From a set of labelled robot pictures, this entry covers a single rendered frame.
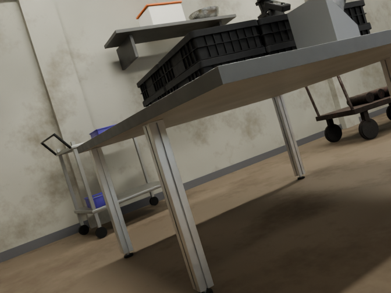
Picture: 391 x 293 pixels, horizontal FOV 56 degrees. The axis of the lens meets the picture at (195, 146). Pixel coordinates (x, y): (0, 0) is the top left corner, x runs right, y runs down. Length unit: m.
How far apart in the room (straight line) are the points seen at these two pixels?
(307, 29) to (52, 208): 2.91
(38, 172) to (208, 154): 1.81
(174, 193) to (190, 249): 0.21
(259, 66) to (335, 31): 0.51
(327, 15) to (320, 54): 0.36
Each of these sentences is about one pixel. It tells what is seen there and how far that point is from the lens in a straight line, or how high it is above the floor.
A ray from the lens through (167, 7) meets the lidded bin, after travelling 3.93.
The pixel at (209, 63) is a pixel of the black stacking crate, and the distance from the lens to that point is 1.37.
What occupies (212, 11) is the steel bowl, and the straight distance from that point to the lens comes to 4.18.
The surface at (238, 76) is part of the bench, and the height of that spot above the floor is 0.67.
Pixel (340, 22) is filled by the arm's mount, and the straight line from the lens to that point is 1.35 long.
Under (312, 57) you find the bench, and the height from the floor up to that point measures 0.67.
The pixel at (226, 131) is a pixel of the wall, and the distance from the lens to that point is 4.42.
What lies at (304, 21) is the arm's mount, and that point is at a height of 0.84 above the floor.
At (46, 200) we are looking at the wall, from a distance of 3.70.
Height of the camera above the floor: 0.58
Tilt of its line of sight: 2 degrees down
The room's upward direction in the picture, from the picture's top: 17 degrees counter-clockwise
